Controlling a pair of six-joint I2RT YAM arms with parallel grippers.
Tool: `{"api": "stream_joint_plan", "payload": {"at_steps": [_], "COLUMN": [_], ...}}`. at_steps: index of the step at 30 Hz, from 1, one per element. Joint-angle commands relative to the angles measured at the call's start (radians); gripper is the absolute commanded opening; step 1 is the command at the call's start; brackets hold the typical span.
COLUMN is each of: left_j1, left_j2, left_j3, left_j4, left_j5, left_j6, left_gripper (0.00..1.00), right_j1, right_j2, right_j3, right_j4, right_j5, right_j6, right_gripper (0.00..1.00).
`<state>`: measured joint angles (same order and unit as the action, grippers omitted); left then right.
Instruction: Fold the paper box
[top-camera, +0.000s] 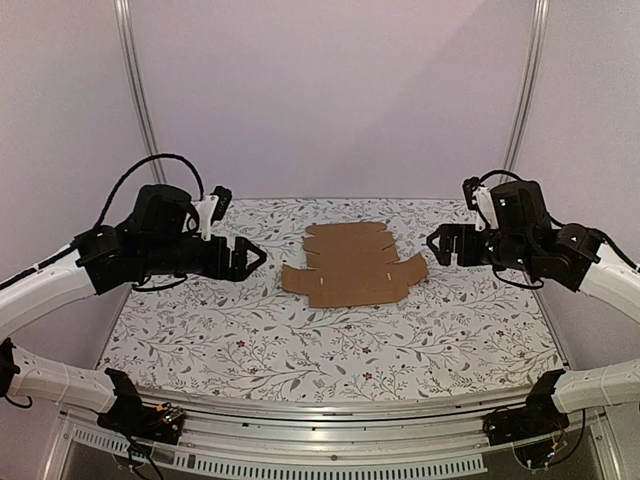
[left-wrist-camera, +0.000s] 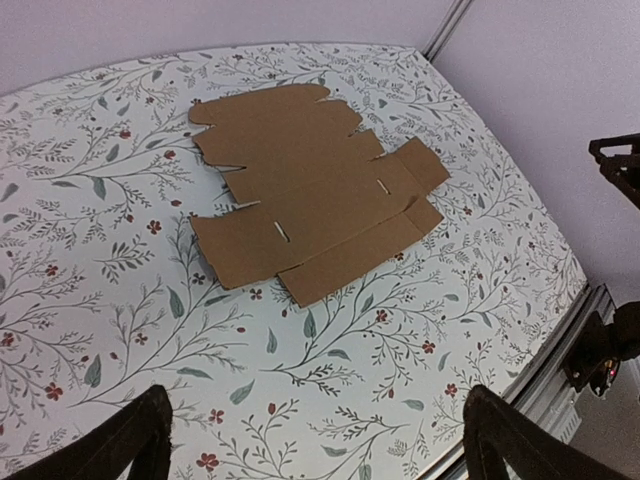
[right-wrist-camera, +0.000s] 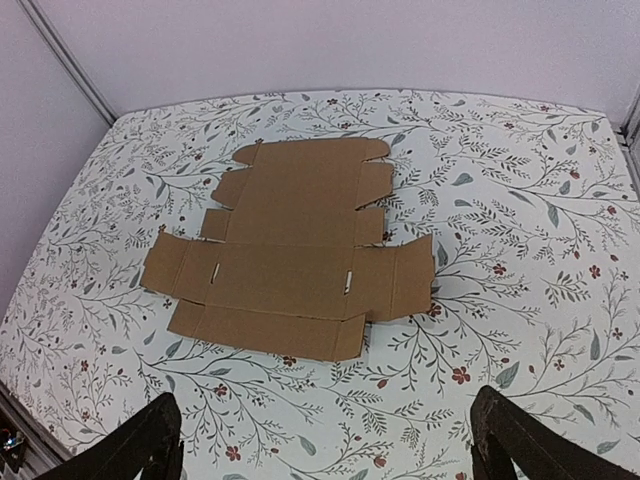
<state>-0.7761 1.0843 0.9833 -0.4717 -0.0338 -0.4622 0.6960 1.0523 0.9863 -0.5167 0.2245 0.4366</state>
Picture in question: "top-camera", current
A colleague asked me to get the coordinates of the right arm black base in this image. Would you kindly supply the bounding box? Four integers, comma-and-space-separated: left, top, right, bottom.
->
482, 369, 586, 471

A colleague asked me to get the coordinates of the right black braided cable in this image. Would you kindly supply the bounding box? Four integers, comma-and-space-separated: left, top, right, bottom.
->
474, 169, 526, 187

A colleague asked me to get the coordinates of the black braided cable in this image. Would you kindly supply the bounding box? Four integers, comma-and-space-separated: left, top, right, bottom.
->
474, 169, 526, 187
94, 154, 206, 234

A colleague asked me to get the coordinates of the aluminium frame post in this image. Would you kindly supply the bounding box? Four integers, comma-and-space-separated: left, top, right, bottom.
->
113, 0, 159, 155
503, 0, 550, 173

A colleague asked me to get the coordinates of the brown cardboard box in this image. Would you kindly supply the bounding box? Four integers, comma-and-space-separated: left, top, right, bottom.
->
281, 222, 429, 309

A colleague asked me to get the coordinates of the aluminium front rail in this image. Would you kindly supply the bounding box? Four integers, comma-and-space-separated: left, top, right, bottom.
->
46, 388, 622, 479

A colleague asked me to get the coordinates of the floral patterned table mat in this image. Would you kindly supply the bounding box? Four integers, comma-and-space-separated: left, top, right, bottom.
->
100, 199, 564, 403

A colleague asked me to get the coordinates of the left aluminium frame post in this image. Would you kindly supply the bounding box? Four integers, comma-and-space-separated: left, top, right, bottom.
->
113, 0, 159, 155

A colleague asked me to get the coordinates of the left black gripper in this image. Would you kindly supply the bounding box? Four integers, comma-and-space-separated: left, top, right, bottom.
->
142, 234, 267, 282

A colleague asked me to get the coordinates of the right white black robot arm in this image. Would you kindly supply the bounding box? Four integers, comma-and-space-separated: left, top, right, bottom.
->
426, 174, 639, 436

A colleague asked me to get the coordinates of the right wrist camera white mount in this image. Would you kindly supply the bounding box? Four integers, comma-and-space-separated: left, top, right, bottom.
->
462, 177, 498, 232

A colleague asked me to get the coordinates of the right aluminium frame post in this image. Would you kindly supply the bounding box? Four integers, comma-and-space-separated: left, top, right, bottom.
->
503, 0, 550, 173

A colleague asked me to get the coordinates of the left black braided cable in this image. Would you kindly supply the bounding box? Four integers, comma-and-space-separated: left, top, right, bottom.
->
94, 154, 206, 234

